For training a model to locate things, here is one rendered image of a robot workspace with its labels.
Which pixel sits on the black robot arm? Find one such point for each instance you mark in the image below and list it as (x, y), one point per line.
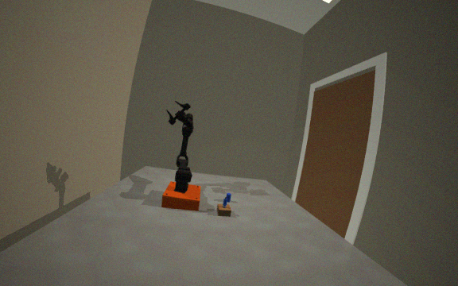
(183, 175)

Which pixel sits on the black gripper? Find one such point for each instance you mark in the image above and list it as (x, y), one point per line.
(183, 118)

